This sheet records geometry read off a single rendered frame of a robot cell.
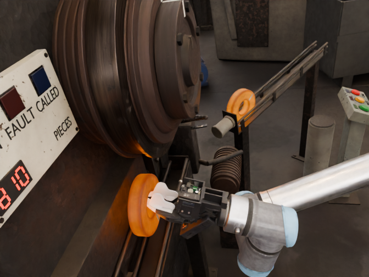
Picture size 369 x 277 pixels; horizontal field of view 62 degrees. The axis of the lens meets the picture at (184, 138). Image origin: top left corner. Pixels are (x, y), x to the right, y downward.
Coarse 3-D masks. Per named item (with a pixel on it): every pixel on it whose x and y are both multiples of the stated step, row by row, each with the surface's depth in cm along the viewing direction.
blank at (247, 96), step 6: (240, 90) 129; (246, 90) 129; (234, 96) 128; (240, 96) 127; (246, 96) 130; (252, 96) 133; (228, 102) 129; (234, 102) 127; (240, 102) 129; (246, 102) 134; (252, 102) 135; (228, 108) 129; (234, 108) 128; (246, 108) 135; (240, 114) 132
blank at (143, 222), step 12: (144, 180) 73; (156, 180) 81; (132, 192) 71; (144, 192) 73; (132, 204) 70; (144, 204) 72; (132, 216) 70; (144, 216) 72; (156, 216) 80; (132, 228) 72; (144, 228) 72; (156, 228) 80
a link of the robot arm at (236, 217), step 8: (232, 200) 71; (240, 200) 71; (248, 200) 72; (232, 208) 70; (240, 208) 70; (232, 216) 69; (240, 216) 69; (224, 224) 72; (232, 224) 69; (240, 224) 69; (232, 232) 72; (240, 232) 71
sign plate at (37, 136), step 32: (32, 64) 52; (0, 96) 45; (32, 96) 52; (64, 96) 61; (0, 128) 45; (32, 128) 52; (64, 128) 61; (0, 160) 45; (32, 160) 52; (0, 192) 45; (0, 224) 45
